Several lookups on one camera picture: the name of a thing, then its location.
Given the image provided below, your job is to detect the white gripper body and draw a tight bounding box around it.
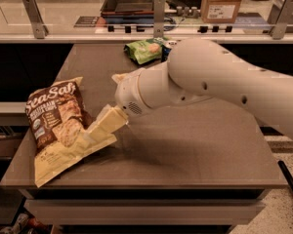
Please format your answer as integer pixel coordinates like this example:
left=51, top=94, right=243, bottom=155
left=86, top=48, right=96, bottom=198
left=115, top=68, right=150, bottom=117

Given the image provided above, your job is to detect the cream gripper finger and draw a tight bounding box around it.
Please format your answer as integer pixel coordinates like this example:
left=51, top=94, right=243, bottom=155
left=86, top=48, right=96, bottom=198
left=66, top=104, right=130, bottom=154
left=111, top=73, right=132, bottom=84

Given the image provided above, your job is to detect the brown sea salt chip bag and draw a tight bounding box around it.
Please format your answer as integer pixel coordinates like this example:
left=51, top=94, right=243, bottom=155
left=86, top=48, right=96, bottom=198
left=24, top=76, right=118, bottom=188

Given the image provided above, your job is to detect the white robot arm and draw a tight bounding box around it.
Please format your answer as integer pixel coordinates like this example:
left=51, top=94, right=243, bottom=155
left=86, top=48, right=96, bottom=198
left=67, top=38, right=293, bottom=140

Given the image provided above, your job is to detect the green chip bag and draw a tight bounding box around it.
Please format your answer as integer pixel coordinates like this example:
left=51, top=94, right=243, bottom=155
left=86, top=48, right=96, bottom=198
left=124, top=37, right=168, bottom=64

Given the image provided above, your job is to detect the blue pepsi can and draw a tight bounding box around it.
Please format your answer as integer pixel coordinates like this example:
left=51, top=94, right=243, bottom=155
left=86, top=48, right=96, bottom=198
left=161, top=40, right=177, bottom=62

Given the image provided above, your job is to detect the dark tray with orange rim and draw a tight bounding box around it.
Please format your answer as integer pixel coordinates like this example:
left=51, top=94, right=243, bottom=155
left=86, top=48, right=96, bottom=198
left=101, top=0, right=154, bottom=16

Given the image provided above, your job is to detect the cardboard box with label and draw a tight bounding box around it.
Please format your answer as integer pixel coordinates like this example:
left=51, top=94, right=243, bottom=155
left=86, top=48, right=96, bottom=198
left=200, top=0, right=242, bottom=23

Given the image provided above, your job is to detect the black pole on floor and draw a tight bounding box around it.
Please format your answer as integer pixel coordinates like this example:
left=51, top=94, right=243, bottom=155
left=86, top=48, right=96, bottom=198
left=277, top=160, right=293, bottom=193

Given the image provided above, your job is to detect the middle metal glass bracket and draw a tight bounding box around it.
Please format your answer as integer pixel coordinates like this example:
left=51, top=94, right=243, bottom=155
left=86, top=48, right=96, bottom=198
left=153, top=0, right=165, bottom=38

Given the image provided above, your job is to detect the metal glass bracket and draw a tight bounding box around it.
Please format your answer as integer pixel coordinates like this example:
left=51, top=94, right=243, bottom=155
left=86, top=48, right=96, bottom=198
left=270, top=0, right=293, bottom=40
left=153, top=0, right=165, bottom=38
left=21, top=0, right=49, bottom=39

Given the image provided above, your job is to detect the left metal glass bracket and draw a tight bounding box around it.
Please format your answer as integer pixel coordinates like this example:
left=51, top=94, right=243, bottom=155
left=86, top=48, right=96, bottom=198
left=21, top=0, right=49, bottom=39

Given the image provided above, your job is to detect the right metal glass bracket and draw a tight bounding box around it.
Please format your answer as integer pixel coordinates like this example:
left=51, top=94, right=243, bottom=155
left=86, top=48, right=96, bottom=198
left=270, top=0, right=293, bottom=40

